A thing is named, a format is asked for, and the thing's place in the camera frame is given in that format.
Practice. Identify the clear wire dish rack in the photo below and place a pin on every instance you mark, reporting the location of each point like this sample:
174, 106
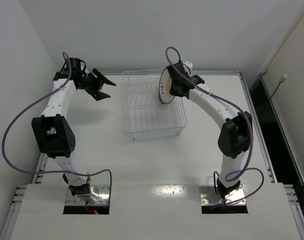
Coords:
145, 116

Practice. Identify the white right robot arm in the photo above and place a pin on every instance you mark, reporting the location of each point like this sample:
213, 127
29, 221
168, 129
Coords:
236, 134

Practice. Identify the metal base plate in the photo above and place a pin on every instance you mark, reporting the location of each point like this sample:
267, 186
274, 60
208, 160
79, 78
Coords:
208, 196
100, 197

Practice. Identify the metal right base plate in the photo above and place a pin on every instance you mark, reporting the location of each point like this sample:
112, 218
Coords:
208, 196

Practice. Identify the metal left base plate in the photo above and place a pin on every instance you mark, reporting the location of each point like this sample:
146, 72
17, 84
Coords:
100, 197

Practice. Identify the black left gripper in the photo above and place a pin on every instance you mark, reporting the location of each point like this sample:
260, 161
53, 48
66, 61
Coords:
93, 83

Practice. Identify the orange sunburst pattern plate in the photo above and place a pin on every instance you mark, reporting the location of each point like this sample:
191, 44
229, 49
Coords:
164, 87

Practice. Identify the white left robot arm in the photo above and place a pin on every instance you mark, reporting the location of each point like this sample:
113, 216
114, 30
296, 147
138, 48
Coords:
53, 134

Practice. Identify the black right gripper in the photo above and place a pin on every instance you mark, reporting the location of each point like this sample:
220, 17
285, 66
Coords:
174, 81

